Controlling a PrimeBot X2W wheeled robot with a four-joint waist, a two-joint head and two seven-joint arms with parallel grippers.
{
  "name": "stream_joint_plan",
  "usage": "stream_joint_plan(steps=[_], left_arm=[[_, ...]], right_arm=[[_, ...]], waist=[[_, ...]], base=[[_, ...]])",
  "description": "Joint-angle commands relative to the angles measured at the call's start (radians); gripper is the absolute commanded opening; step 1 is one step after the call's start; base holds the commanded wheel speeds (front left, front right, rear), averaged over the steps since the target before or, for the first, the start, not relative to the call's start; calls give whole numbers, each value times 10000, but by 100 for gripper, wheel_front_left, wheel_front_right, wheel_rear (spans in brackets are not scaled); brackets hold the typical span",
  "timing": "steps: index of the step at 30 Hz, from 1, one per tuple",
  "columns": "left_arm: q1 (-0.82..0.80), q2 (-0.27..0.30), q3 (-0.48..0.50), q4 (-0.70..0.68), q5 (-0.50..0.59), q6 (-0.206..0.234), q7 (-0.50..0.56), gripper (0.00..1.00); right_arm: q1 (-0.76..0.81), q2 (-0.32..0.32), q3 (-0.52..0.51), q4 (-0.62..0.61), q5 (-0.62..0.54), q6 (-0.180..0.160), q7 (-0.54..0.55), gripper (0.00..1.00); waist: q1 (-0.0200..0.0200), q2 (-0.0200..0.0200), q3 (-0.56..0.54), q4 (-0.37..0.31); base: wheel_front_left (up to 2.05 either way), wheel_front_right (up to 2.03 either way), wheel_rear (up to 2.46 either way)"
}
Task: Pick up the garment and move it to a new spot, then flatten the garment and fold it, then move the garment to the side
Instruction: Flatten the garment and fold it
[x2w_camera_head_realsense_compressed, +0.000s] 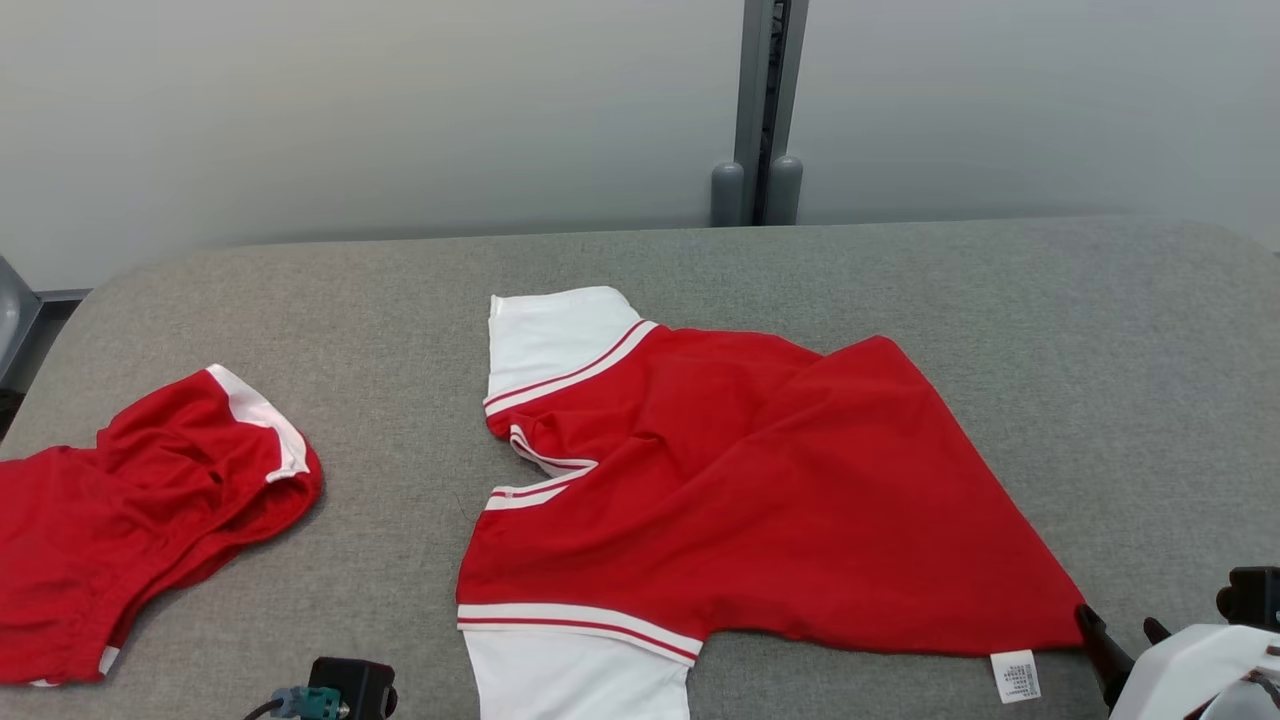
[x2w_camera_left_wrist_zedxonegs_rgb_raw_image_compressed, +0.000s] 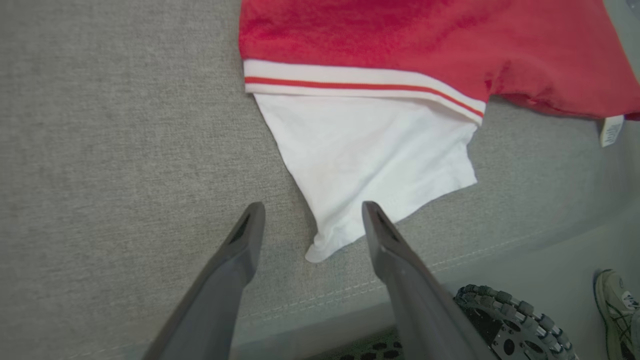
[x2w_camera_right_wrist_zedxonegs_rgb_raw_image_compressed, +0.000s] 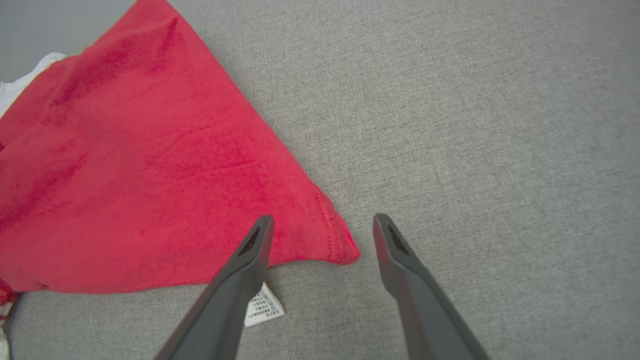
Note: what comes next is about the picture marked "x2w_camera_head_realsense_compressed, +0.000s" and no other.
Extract red white number 23 jersey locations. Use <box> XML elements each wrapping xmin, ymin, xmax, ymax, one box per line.
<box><xmin>455</xmin><ymin>286</ymin><xmax>1087</xmax><ymax>720</ymax></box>

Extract grey rounded post foot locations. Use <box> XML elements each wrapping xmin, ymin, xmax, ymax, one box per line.
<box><xmin>767</xmin><ymin>155</ymin><xmax>805</xmax><ymax>226</ymax></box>
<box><xmin>710</xmin><ymin>162</ymin><xmax>747</xmax><ymax>228</ymax></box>

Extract grey curved metal frame leg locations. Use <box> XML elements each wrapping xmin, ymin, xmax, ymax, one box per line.
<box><xmin>0</xmin><ymin>255</ymin><xmax>43</xmax><ymax>389</ymax></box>

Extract grey vertical partition post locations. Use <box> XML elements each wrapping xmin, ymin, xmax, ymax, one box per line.
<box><xmin>733</xmin><ymin>0</ymin><xmax>810</xmax><ymax>227</ymax></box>

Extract red shorts white side stripe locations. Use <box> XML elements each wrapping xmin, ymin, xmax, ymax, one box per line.
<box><xmin>0</xmin><ymin>365</ymin><xmax>325</xmax><ymax>688</ymax></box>

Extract left camera cable teal connector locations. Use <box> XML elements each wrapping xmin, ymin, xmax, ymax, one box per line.
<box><xmin>243</xmin><ymin>685</ymin><xmax>351</xmax><ymax>720</ymax></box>

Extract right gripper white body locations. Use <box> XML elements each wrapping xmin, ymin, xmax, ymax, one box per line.
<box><xmin>1110</xmin><ymin>624</ymin><xmax>1280</xmax><ymax>720</ymax></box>

